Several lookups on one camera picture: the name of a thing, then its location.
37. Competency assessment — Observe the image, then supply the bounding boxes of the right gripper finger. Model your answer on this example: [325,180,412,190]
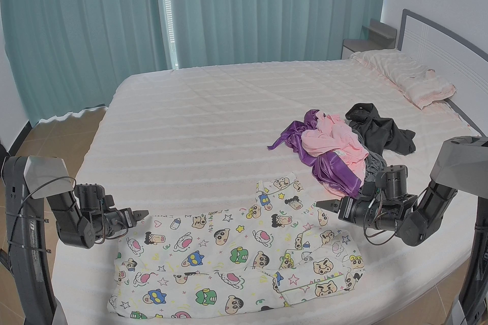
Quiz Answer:
[316,200,340,216]

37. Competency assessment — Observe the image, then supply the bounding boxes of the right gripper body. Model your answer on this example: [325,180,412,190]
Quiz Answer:
[339,195,382,231]

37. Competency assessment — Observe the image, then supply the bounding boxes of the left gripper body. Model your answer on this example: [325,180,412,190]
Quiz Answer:
[100,206,135,238]

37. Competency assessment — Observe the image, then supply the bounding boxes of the purple garment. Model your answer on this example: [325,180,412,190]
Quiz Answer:
[267,109,368,198]

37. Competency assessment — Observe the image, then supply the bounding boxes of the grey garment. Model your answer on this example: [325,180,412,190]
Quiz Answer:
[364,150,387,183]

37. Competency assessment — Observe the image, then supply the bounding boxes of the pink garment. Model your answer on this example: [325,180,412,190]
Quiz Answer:
[301,114,370,179]

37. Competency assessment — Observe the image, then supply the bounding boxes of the white printed pyjama top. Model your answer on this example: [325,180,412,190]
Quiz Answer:
[107,171,367,319]

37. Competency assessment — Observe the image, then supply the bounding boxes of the black garment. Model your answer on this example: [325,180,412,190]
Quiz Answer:
[345,103,416,155]

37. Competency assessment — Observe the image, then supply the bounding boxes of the bed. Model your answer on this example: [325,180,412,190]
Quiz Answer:
[51,8,488,325]

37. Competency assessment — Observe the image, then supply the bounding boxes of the pink pillow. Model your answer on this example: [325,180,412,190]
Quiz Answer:
[350,50,457,110]

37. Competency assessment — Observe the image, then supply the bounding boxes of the grey bedside table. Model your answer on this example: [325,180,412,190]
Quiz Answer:
[342,19,398,60]

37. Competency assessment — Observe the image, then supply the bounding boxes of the black cable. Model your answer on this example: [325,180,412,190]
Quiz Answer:
[362,216,399,245]
[27,176,77,201]

